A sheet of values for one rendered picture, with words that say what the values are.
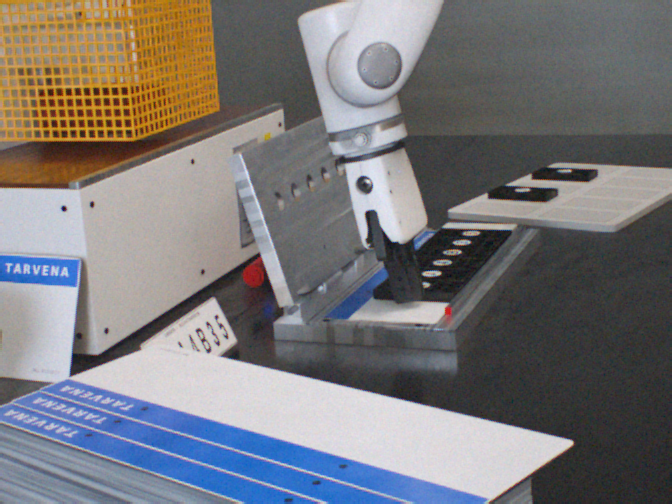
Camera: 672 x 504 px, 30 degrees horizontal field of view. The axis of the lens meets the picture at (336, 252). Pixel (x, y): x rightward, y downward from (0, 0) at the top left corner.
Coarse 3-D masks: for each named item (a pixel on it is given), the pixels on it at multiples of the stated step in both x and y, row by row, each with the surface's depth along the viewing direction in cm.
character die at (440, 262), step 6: (420, 258) 156; (426, 258) 155; (432, 258) 155; (438, 258) 155; (444, 258) 155; (450, 258) 155; (456, 258) 154; (462, 258) 154; (468, 258) 154; (474, 258) 154; (420, 264) 154; (426, 264) 153; (432, 264) 152; (438, 264) 152; (444, 264) 152; (450, 264) 152; (456, 264) 153; (462, 264) 152; (468, 264) 152; (474, 264) 152; (480, 264) 151
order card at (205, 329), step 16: (208, 304) 133; (192, 320) 129; (208, 320) 131; (224, 320) 134; (160, 336) 123; (176, 336) 125; (192, 336) 128; (208, 336) 130; (224, 336) 133; (208, 352) 129
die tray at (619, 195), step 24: (600, 168) 214; (624, 168) 213; (648, 168) 211; (576, 192) 197; (600, 192) 196; (624, 192) 195; (648, 192) 194; (456, 216) 189; (480, 216) 186; (504, 216) 184; (528, 216) 183; (552, 216) 182; (576, 216) 181; (600, 216) 180; (624, 216) 179
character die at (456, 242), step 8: (432, 240) 164; (440, 240) 164; (448, 240) 164; (456, 240) 164; (464, 240) 163; (472, 240) 163; (480, 240) 163; (488, 240) 162; (496, 240) 162; (496, 248) 159
